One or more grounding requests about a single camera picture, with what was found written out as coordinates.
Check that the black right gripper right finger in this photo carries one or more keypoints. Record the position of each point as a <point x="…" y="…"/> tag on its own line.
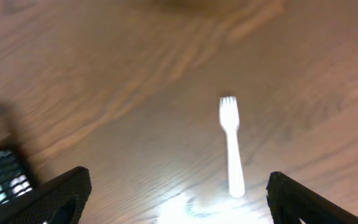
<point x="292" y="203"/>

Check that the mint green plastic fork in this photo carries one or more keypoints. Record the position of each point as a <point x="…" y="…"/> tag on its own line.
<point x="229" y="121"/>

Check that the black perforated plastic basket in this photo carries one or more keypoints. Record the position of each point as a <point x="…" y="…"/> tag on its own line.
<point x="16" y="176"/>

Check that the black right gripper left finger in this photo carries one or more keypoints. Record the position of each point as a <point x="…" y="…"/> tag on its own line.
<point x="60" y="200"/>

